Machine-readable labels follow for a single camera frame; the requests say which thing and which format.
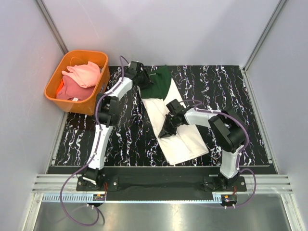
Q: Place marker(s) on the orange garment in basket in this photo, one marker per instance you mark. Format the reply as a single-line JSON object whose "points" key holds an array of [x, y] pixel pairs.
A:
{"points": [[60, 87]]}

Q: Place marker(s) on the light pink folded shirt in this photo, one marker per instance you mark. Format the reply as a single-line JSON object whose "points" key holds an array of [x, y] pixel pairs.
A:
{"points": [[85, 75]]}

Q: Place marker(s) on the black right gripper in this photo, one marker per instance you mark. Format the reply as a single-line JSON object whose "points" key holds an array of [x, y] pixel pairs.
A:
{"points": [[164, 132]]}

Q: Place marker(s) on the aluminium rail frame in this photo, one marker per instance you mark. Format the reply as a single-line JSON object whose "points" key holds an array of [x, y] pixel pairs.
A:
{"points": [[207, 45]]}

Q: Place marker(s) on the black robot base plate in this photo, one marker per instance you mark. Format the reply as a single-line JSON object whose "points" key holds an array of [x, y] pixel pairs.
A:
{"points": [[159, 184]]}

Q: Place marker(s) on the orange plastic laundry basket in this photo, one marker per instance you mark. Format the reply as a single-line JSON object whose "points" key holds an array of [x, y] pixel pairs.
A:
{"points": [[72, 58]]}

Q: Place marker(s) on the white green raglan t-shirt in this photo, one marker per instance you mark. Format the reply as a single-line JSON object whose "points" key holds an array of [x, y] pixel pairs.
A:
{"points": [[178, 141]]}

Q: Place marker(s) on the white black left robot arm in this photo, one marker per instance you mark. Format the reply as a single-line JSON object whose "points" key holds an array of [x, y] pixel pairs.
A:
{"points": [[107, 115]]}

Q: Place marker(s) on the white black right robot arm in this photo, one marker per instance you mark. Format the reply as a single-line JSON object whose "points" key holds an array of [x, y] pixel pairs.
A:
{"points": [[228, 129]]}

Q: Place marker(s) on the dark pink folded shirt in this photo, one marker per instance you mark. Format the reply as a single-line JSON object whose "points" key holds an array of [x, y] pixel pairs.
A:
{"points": [[71, 90]]}

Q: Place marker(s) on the black marble pattern mat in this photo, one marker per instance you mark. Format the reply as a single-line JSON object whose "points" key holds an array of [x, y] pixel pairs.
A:
{"points": [[133, 143]]}

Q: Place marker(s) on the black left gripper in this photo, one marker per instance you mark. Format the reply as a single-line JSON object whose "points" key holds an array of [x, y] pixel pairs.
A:
{"points": [[147, 80]]}

